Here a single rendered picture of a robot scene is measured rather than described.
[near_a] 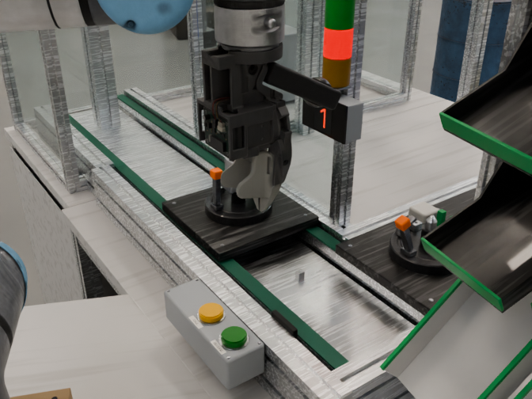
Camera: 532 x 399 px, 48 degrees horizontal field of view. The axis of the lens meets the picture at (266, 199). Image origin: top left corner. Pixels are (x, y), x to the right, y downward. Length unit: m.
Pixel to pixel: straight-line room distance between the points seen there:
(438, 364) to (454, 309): 0.08
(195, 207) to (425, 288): 0.51
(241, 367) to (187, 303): 0.16
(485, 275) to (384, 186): 0.93
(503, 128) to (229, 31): 0.30
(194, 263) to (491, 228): 0.57
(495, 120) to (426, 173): 1.04
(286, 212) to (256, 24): 0.68
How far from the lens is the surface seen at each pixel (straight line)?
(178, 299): 1.04
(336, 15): 1.05
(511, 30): 0.75
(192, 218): 1.25
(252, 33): 0.64
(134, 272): 1.30
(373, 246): 1.16
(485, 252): 0.75
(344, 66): 1.08
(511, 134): 0.66
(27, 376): 1.12
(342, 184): 1.19
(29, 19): 0.51
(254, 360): 0.96
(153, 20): 0.48
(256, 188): 0.72
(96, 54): 1.80
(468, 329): 0.85
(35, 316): 1.24
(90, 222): 1.49
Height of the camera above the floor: 1.60
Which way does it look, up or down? 29 degrees down
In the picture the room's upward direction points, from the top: straight up
